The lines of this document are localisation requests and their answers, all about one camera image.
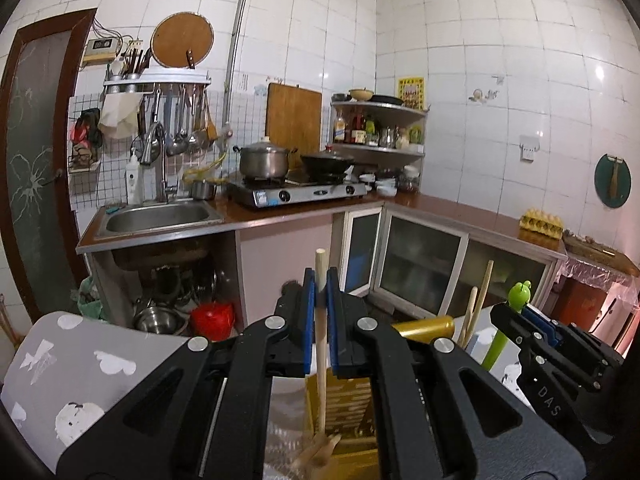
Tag steel ladle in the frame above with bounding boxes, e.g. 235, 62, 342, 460
165, 85, 190, 157

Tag metal wall pipe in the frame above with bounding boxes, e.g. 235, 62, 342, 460
222, 0, 257, 138

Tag glass jar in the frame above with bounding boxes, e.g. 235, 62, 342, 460
397, 165, 422, 194

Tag white soap bottle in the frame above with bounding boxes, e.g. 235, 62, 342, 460
124, 151, 144, 206

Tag white wall socket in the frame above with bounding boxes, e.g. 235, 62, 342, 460
518, 134, 542, 164

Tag yellow egg carton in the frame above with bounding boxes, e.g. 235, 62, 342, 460
517, 209, 564, 239

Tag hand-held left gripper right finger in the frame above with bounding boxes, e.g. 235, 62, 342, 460
326, 267, 584, 480

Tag green plastic bag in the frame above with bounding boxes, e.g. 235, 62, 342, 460
77, 276, 109, 322

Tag green round board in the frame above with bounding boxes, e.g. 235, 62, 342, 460
593, 152, 632, 209

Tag green frog handle utensil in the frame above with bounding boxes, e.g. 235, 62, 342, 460
480, 280, 533, 372

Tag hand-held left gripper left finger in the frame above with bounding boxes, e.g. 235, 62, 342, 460
56, 267, 318, 480

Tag small steel pot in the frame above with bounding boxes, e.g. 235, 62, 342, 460
189, 179, 219, 201

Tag dark wooden glass door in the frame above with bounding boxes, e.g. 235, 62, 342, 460
0, 7, 99, 327

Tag steel bowl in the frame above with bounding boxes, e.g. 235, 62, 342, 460
132, 305, 184, 336

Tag wooden chopstick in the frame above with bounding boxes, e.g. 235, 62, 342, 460
457, 286, 480, 349
294, 440, 322, 472
314, 249, 331, 435
315, 432, 344, 464
467, 260, 495, 349

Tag wooden cutting board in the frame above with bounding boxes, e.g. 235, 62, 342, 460
264, 82, 324, 157

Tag round wooden board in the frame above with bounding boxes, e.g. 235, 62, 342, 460
150, 10, 215, 69

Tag red pot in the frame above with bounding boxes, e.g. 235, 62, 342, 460
189, 301, 236, 344

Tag steel cooking pot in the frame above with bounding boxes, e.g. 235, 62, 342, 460
238, 135, 292, 181

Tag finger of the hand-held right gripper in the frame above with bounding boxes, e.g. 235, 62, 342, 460
521, 306, 567, 347
489, 301, 553, 357

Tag steel sink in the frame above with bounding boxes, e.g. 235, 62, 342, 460
94, 200, 227, 239

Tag grey printed tablecloth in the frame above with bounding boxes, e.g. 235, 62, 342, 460
0, 305, 526, 480

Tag black wok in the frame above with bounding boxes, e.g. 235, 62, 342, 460
299, 145, 357, 182

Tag metal wall utensil rack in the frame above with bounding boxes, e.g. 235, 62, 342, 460
102, 67, 212, 95

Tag metal corner shelf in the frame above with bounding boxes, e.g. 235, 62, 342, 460
329, 99, 430, 157

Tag pink covered side table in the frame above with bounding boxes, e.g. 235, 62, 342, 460
552, 250, 640, 353

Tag yellow slotted utensil holder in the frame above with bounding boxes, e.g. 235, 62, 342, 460
304, 316, 455, 480

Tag white plastic bag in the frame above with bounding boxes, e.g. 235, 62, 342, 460
97, 92, 142, 139

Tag white electrical box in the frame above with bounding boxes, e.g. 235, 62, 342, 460
81, 37, 119, 66

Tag yellow wall poster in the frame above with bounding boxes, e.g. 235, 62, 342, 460
396, 76, 425, 110

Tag kitchen counter cabinet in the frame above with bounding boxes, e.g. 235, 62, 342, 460
75, 194, 569, 342

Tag steel gas stove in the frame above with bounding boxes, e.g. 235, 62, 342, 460
226, 177, 369, 209

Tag steel faucet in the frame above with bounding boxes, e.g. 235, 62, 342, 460
139, 121, 179, 204

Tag wire wall basket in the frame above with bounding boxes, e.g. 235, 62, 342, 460
67, 107, 104, 175

